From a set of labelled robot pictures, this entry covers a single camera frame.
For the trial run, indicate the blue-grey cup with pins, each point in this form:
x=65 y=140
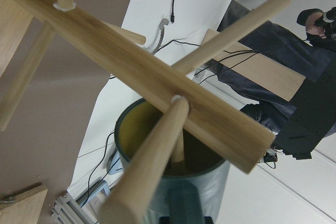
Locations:
x=192 y=197

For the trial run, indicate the wooden cup storage rack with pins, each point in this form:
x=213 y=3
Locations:
x=184 y=104

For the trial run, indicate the wooden board on desk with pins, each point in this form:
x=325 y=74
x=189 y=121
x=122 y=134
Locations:
x=269 y=74

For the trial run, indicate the person in dark clothes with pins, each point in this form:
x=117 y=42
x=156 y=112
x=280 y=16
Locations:
x=301 y=123

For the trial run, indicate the bamboo cutting board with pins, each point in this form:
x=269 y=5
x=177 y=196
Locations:
x=24 y=207

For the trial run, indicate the aluminium frame post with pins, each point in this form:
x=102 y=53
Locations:
x=66 y=210

